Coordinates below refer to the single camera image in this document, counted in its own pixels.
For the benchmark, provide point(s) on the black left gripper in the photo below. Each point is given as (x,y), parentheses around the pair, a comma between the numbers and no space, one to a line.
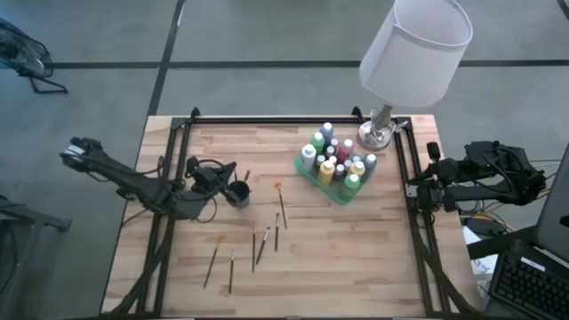
(206,178)

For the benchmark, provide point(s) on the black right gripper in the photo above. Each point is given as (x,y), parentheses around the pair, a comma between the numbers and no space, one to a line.
(444,178)

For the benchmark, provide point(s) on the dark green cup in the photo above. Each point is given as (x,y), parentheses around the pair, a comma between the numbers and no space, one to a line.
(242,195)

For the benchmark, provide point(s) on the large dark teal paint bottle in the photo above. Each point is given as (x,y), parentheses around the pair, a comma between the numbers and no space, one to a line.
(370,161)

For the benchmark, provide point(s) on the large yellow-orange paint bottle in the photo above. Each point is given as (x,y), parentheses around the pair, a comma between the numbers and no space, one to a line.
(358,169)

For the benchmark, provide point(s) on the light green labelled paint bottle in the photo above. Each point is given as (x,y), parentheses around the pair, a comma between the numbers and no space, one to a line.
(350,186)

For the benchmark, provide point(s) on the large pink paint bottle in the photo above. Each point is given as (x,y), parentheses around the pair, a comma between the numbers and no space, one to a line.
(346,150)

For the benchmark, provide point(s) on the large white paint bottle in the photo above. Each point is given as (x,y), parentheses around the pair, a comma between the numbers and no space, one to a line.
(308,156)

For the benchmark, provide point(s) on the small pale pink paint bottle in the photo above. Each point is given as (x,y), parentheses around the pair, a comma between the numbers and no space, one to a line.
(334,143)

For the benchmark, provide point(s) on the large bright yellow paint bottle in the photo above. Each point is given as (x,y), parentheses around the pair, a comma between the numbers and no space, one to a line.
(326,172)

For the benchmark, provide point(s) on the small crimson paint bottle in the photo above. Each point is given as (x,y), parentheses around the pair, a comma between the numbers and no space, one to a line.
(330,151)

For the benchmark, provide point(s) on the large green paint bottle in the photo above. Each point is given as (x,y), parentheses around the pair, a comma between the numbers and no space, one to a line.
(317,141)

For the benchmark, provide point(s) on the large purple paint bottle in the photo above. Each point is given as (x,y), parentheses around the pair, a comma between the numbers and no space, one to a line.
(327,130)

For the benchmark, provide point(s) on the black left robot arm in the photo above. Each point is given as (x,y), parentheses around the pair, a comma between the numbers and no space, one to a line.
(133,186)

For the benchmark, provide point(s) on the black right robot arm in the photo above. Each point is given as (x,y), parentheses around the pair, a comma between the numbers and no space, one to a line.
(498,178)

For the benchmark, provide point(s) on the grey metal mounting plate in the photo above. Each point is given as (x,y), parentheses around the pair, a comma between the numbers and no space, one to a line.
(411,191)

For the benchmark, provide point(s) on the orange bristle paintbrush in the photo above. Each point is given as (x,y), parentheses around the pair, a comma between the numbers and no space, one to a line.
(279,185)

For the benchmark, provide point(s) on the dark paintbrush with yellow end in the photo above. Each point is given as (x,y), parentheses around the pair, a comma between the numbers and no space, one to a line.
(254,246)

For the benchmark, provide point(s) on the dark box on floor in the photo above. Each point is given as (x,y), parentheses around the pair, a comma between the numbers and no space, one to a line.
(486,226)

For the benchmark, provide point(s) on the green translucent plastic bin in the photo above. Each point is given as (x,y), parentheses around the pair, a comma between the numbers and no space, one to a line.
(329,192)

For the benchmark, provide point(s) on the black desk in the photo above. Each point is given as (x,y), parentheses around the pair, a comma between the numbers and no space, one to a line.
(502,243)

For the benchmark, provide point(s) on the white printed paper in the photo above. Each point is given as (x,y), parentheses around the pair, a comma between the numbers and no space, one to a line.
(482,266)

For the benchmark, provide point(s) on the white shade chrome table lamp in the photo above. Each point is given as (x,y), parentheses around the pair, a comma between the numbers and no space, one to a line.
(413,53)

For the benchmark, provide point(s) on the grey laptop screen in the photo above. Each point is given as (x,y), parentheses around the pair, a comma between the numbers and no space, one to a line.
(555,213)

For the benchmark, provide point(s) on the black keyboard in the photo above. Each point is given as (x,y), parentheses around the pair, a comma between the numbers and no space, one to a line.
(529,284)

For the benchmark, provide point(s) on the grey side table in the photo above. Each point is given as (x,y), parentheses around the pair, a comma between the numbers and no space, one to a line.
(26,218)

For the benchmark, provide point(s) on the black floor fan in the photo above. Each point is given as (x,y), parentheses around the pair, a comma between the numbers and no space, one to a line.
(20,51)

